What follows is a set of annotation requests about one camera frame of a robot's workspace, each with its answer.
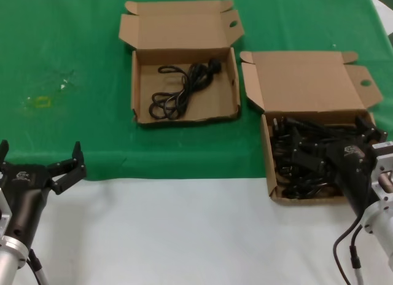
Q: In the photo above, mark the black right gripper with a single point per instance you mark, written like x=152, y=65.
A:
x=356, y=174

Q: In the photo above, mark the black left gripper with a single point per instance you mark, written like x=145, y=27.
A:
x=27, y=186

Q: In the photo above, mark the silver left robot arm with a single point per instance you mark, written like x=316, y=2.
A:
x=9, y=257

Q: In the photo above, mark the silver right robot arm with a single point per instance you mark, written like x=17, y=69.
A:
x=382, y=236

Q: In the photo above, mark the cardboard box with round hole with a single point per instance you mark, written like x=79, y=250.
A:
x=215, y=94

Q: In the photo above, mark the green tablecloth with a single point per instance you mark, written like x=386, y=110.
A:
x=92, y=128

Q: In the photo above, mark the white sheet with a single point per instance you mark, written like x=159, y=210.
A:
x=382, y=11

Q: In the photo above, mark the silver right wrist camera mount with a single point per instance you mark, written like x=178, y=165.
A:
x=383, y=174

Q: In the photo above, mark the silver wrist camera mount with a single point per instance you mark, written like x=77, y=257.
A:
x=383, y=174
x=3, y=211

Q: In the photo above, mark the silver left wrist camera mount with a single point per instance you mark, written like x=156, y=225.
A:
x=3, y=211

